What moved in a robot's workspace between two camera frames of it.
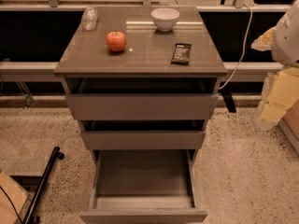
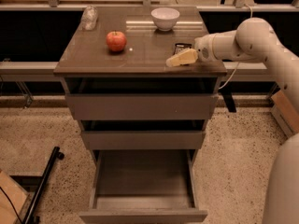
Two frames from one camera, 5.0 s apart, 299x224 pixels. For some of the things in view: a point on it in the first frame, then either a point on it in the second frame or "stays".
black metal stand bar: x=32 y=217 stays
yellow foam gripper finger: x=280 y=93 -> x=205 y=52
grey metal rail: x=25 y=68 stays
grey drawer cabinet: x=143 y=80 stays
